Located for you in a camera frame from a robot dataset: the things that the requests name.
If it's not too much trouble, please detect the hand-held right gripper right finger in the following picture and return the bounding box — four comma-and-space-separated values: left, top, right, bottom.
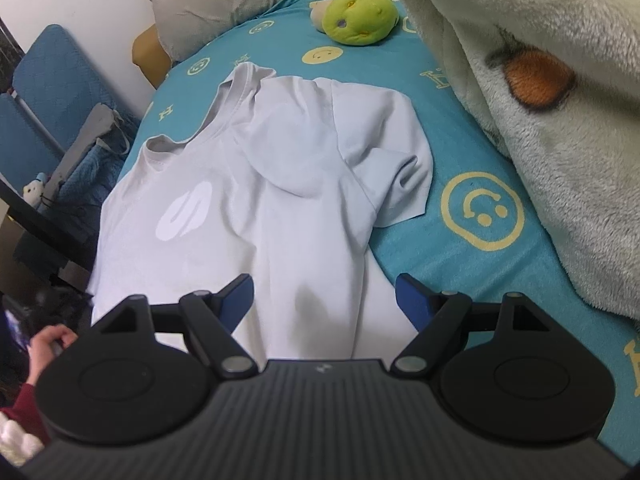
390, 273, 553, 378

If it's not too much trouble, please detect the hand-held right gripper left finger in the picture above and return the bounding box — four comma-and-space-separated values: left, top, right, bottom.
91, 274, 259, 380

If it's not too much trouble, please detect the white t-shirt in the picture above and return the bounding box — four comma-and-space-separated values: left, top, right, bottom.
87, 62, 435, 361

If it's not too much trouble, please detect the person's left hand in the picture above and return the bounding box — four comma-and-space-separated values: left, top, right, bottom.
27, 325, 79, 387

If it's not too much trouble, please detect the bed with teal smiley sheet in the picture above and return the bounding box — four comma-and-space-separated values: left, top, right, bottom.
117, 0, 640, 471

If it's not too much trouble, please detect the white table with dark top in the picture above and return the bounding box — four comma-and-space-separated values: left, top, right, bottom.
0, 180, 98, 286

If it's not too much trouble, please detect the light green fleece blanket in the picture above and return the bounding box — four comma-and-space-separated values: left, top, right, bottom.
377, 0, 640, 321

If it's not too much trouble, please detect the grey cloth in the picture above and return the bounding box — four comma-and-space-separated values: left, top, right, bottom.
44, 102, 132, 201

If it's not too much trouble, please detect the small white plush toy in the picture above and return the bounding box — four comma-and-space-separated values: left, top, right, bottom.
22, 172, 50, 208

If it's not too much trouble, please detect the yellow-brown headboard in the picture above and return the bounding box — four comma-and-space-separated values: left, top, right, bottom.
131, 24, 173, 88

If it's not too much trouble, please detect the white fluffy garment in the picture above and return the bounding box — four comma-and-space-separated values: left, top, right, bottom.
0, 417, 45, 467

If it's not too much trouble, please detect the blue covered chair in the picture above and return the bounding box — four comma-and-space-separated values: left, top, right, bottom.
0, 92, 66, 191
11, 24, 143, 221

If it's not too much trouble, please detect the green plush toy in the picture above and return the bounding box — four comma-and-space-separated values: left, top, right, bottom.
309, 0, 401, 47

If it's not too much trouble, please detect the grey pillow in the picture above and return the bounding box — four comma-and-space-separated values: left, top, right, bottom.
145, 0, 371, 61

